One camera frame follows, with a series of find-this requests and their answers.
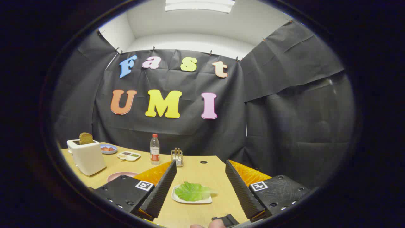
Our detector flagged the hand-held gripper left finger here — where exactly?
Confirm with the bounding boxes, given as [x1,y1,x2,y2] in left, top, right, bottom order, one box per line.
[93,160,177,221]

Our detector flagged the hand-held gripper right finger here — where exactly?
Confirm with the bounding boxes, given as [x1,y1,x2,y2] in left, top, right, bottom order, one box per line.
[225,160,311,223]

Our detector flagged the green lettuce leaf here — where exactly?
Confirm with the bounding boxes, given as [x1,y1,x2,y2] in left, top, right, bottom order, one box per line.
[175,181,213,202]

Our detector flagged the brown bread slice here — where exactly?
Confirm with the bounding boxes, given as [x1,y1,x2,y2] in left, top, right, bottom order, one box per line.
[79,132,94,145]

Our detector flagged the white square plate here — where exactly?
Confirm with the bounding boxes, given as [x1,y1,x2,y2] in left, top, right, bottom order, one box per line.
[171,184,213,204]

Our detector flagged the clear plastic water bottle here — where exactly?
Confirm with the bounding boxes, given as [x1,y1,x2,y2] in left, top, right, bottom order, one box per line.
[150,134,160,165]

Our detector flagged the pink round plate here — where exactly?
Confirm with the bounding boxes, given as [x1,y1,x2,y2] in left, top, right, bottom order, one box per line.
[107,172,139,183]

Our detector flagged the white divided sauce dish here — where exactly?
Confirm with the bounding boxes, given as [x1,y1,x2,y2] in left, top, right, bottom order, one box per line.
[117,151,141,162]

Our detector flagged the blue plate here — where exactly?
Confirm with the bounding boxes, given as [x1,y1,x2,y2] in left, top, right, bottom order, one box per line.
[100,144,118,155]

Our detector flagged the white toaster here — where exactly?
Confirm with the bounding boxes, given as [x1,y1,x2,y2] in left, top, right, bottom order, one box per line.
[67,139,107,176]

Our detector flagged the ceiling light panel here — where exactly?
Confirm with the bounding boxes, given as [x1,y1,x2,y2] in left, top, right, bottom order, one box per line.
[165,0,236,13]

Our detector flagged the metal wire utensil holder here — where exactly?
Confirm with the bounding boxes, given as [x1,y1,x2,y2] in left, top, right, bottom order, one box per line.
[171,148,184,167]

